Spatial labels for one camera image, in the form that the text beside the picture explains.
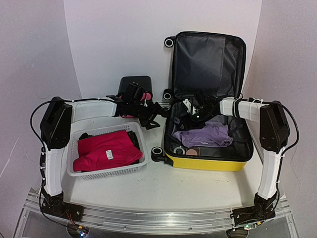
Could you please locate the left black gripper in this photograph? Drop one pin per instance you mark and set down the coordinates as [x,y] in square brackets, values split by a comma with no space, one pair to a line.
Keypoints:
[156,109]

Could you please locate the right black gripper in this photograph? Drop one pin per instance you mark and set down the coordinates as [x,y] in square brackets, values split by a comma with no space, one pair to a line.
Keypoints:
[190,122]

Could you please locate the purple garment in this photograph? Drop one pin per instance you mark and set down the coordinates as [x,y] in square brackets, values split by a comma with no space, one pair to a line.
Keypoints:
[213,135]

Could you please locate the yellow Pikachu hard-shell suitcase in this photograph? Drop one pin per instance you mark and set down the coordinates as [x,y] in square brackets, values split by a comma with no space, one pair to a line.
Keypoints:
[214,63]

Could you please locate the red t-shirt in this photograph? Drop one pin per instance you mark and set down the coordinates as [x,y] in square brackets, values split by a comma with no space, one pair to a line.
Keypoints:
[104,151]

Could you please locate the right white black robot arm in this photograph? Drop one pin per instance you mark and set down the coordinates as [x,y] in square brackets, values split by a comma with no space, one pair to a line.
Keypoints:
[274,133]

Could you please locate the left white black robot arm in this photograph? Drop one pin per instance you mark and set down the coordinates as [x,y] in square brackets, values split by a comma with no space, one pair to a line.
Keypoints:
[66,192]

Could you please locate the black pink drawer organizer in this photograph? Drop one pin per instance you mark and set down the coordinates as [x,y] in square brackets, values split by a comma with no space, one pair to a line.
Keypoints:
[144,81]

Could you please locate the pink powder makeup compact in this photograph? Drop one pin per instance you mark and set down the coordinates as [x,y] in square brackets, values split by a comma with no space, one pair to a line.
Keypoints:
[193,151]

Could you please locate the white perforated plastic basket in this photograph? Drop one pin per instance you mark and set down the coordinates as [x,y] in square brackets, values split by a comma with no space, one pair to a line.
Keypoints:
[100,148]

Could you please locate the small green circuit board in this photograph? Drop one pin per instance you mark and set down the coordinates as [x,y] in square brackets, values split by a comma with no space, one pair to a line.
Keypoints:
[78,233]

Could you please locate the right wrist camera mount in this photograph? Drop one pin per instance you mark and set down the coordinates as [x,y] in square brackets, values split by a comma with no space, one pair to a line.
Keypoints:
[196,102]

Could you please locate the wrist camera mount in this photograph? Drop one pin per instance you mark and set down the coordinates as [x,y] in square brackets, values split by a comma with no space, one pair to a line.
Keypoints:
[196,102]
[133,94]

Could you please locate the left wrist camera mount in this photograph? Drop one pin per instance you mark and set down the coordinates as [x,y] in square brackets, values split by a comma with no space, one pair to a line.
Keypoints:
[133,94]

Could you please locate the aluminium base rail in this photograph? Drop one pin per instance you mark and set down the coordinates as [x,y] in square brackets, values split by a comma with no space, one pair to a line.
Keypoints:
[176,223]

